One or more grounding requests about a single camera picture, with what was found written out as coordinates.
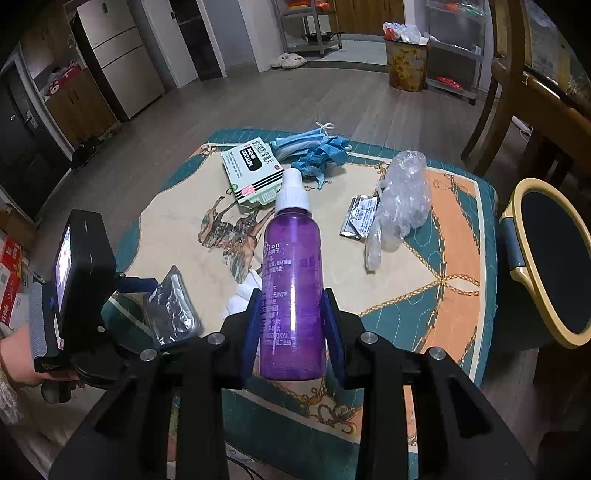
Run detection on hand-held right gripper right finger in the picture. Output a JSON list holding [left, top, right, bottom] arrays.
[[323, 287, 539, 480]]

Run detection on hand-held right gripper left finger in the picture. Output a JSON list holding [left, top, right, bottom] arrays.
[[48, 288, 264, 480]]

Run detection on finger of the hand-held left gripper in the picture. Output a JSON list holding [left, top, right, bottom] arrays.
[[115, 276, 161, 296]]

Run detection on white tissue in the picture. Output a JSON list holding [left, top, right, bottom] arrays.
[[219, 270, 262, 321]]

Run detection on silver foil tray pack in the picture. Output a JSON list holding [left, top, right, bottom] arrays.
[[142, 264, 202, 348]]

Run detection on purple plastic bottle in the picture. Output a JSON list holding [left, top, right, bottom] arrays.
[[259, 168, 328, 381]]

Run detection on small silver packet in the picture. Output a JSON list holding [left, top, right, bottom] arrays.
[[340, 195, 382, 241]]

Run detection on clear plastic bag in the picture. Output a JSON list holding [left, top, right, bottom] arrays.
[[365, 150, 433, 274]]

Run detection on white green medicine box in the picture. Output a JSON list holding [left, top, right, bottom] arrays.
[[221, 137, 286, 214]]

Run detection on blue glove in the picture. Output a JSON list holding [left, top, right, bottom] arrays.
[[291, 136, 352, 190]]

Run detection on blue face mask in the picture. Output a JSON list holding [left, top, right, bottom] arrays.
[[270, 121, 335, 160]]

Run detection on blue bin with yellow rim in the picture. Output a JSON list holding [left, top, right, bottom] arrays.
[[498, 178, 591, 349]]

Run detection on person's left hand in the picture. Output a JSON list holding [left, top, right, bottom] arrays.
[[0, 329, 83, 388]]

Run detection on red cardboard boxes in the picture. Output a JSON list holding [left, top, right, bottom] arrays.
[[0, 231, 31, 328]]

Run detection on teal orange printed cushion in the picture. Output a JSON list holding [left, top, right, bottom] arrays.
[[113, 128, 499, 480]]

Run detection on black entrance door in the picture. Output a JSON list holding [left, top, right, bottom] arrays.
[[0, 60, 63, 222]]

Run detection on wooden hall cabinet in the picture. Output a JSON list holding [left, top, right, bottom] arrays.
[[21, 18, 118, 148]]

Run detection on silver fridge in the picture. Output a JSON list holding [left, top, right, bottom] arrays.
[[75, 0, 165, 121]]

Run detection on floral waste bin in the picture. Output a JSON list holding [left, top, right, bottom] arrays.
[[384, 37, 429, 92]]

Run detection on wooden chair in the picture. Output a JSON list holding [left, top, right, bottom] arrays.
[[462, 0, 591, 185]]

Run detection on metal shelf rack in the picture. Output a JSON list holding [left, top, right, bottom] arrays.
[[272, 0, 345, 58]]

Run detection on grey trolley shelf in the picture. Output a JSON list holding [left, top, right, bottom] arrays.
[[424, 0, 488, 104]]

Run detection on crumpled white plastic bags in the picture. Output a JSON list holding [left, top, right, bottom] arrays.
[[382, 21, 430, 46]]

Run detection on wooden kitchen cabinet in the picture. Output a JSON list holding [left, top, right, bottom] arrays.
[[342, 0, 407, 24]]

